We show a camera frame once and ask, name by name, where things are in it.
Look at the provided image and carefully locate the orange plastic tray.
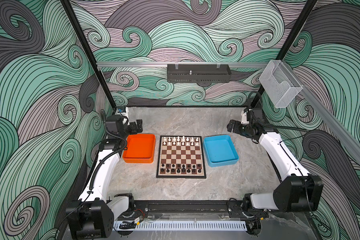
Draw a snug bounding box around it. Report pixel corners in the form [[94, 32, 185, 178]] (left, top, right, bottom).
[[123, 134, 156, 164]]

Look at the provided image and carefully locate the aluminium rail back wall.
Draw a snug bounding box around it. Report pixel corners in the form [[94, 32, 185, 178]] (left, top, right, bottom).
[[97, 61, 268, 69]]

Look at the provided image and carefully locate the brown cream chess board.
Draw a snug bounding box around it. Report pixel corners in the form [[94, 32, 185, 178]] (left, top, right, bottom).
[[156, 136, 207, 179]]

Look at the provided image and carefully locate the white slotted cable duct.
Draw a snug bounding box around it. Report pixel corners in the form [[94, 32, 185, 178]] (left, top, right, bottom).
[[127, 221, 247, 232]]

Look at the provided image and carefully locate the aluminium rail wall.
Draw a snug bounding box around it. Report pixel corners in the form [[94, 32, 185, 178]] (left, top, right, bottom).
[[283, 63, 360, 165], [97, 61, 268, 69]]

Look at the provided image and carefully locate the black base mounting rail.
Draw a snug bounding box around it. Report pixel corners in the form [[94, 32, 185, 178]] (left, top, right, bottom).
[[124, 199, 279, 215]]

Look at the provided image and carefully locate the blue plastic tray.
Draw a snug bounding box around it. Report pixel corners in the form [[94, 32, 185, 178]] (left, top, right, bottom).
[[204, 135, 239, 167]]

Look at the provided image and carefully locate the aluminium rail right wall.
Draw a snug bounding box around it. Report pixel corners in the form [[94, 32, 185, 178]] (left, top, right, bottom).
[[283, 63, 360, 165]]

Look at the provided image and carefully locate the clear acrylic wall holder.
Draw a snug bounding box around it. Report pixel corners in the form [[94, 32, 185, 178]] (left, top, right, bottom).
[[259, 60, 303, 109]]

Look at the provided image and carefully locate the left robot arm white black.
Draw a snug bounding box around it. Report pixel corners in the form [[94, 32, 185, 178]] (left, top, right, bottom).
[[65, 107, 143, 240]]

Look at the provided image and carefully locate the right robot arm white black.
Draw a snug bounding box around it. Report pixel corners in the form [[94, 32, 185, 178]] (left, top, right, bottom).
[[227, 103, 324, 212]]

